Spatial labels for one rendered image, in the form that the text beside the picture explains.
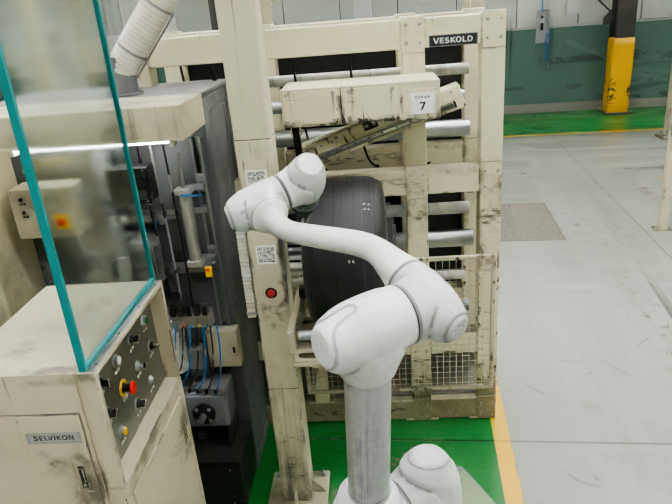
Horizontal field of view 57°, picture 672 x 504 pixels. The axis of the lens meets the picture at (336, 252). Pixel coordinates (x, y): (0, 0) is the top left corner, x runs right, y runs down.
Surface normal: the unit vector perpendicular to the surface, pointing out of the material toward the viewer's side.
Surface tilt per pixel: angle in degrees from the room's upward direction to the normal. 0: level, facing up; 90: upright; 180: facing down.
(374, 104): 90
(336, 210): 37
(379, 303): 28
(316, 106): 90
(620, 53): 90
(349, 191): 20
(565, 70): 90
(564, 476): 0
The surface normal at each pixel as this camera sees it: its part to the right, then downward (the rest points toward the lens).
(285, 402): -0.04, 0.38
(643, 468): -0.07, -0.92
